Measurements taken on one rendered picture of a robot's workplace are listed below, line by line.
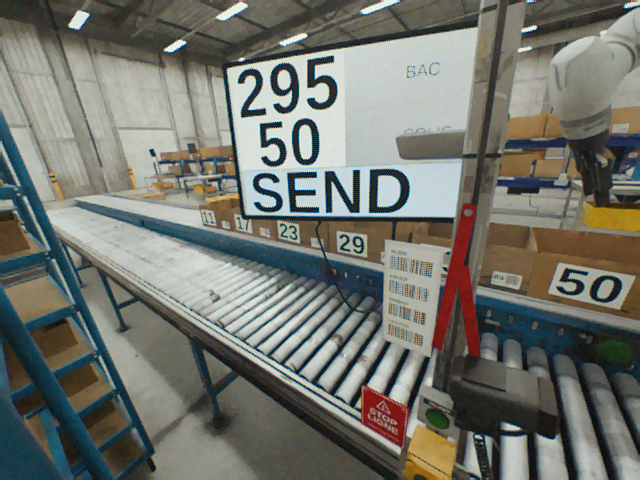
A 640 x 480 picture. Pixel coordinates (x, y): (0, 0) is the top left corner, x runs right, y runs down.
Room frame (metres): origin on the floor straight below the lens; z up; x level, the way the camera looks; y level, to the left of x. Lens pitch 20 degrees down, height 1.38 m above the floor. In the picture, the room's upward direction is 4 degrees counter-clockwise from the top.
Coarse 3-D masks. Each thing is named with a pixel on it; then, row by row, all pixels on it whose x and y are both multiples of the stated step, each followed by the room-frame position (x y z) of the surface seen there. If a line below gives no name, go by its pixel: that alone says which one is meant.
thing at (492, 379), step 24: (456, 360) 0.28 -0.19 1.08; (480, 360) 0.27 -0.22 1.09; (456, 384) 0.24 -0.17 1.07; (480, 384) 0.23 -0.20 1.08; (504, 384) 0.22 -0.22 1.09; (528, 384) 0.22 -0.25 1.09; (552, 384) 0.22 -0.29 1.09; (480, 408) 0.22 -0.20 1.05; (504, 408) 0.21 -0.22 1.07; (528, 408) 0.20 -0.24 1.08; (552, 408) 0.19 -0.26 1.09; (480, 432) 0.22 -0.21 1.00; (552, 432) 0.18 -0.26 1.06
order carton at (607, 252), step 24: (552, 240) 0.87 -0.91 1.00; (576, 240) 0.83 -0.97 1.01; (600, 240) 0.80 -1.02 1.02; (624, 240) 0.76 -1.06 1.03; (552, 264) 0.66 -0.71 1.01; (576, 264) 0.63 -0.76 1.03; (600, 264) 0.60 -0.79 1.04; (624, 264) 0.58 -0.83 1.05; (528, 288) 0.69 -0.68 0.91; (600, 312) 0.58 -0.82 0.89; (624, 312) 0.56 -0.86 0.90
